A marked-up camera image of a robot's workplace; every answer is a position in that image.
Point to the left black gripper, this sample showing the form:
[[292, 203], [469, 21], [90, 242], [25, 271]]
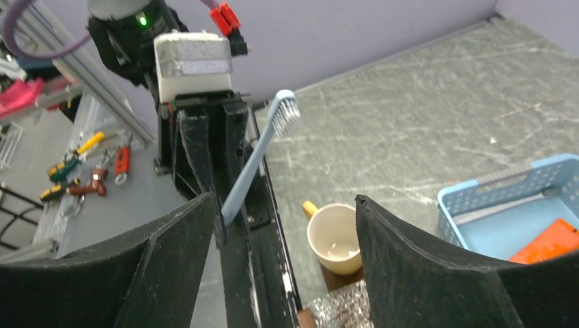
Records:
[[203, 138]]

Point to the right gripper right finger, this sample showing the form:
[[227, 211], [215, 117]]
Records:
[[415, 279]]

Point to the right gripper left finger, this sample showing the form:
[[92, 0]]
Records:
[[146, 277]]

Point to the clear holder with brown ends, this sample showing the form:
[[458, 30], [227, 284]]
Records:
[[345, 307]]

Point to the light blue toothbrush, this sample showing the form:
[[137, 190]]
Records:
[[282, 114]]

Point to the brown oval wooden tray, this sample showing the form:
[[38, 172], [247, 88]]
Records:
[[335, 281]]

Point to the yellow ceramic mug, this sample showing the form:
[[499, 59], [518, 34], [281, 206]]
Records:
[[331, 234]]

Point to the light blue plastic basket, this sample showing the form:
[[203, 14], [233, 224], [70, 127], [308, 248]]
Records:
[[504, 234]]

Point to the orange toothpaste tube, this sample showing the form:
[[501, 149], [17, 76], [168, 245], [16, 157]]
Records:
[[558, 239]]

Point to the hand tools on floor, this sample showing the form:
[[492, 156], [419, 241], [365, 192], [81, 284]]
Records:
[[85, 168]]

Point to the pink item on shelf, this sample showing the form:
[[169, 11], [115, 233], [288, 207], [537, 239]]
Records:
[[20, 95]]

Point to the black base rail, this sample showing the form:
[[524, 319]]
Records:
[[259, 287]]

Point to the aluminium frame rail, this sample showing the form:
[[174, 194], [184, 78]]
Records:
[[55, 24]]

